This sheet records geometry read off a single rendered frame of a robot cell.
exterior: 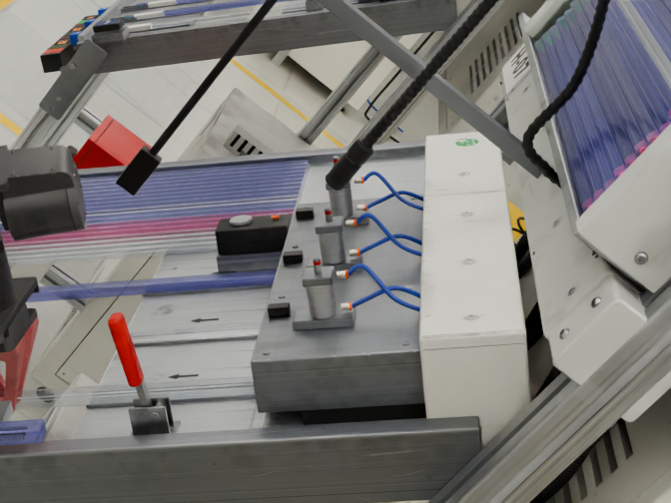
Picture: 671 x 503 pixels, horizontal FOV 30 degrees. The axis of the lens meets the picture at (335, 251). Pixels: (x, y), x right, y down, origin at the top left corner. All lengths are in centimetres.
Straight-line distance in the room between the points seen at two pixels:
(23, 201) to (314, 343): 26
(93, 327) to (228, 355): 153
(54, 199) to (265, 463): 27
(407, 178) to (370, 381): 56
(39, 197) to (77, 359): 168
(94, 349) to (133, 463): 167
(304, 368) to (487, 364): 14
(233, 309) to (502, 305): 33
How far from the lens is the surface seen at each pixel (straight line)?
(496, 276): 103
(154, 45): 239
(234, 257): 129
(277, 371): 98
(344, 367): 98
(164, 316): 123
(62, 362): 269
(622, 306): 87
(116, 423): 106
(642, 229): 87
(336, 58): 571
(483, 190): 122
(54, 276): 256
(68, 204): 102
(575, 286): 93
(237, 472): 99
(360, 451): 97
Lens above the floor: 158
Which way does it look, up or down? 21 degrees down
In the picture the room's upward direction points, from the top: 42 degrees clockwise
